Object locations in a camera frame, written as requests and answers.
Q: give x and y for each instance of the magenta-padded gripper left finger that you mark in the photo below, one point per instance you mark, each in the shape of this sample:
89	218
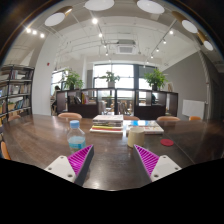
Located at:
61	166

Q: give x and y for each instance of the clear blue-capped water bottle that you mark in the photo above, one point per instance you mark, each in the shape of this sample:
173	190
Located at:
76	140

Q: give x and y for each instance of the dark low shelf unit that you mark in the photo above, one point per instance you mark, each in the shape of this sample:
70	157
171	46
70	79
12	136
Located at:
90	111

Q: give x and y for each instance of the green potted plant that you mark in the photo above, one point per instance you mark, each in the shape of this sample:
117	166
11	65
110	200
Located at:
155	79
111	78
72	80

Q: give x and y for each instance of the orange chairs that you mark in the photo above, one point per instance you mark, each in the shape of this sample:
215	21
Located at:
70	115

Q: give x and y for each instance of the blue-covered large book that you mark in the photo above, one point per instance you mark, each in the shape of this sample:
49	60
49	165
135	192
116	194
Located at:
144	125

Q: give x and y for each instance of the flat round red coaster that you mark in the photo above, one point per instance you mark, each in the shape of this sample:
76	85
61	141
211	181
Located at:
167	142

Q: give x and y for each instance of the round white ceiling lamps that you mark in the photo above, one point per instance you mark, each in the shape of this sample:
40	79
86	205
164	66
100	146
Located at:
98	4

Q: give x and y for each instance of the white wall radiator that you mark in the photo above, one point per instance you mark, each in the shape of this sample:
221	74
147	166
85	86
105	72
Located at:
193	109

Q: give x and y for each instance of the person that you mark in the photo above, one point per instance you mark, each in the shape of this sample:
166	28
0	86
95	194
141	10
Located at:
55	98

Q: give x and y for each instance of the ceiling air conditioner unit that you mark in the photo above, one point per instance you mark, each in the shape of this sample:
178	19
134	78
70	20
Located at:
125	48

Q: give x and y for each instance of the cream ceramic cup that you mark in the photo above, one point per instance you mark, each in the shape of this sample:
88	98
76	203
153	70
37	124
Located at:
136	137

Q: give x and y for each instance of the yellow-spined book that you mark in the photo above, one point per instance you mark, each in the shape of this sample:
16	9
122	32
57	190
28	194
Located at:
106	127

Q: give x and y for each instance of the ceiling track spotlights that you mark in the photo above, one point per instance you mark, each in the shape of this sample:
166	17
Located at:
95	20

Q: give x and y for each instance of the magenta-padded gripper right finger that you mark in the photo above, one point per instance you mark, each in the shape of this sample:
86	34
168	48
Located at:
163	166

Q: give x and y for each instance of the tall dark bookshelf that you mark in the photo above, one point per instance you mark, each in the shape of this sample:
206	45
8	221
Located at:
16	90

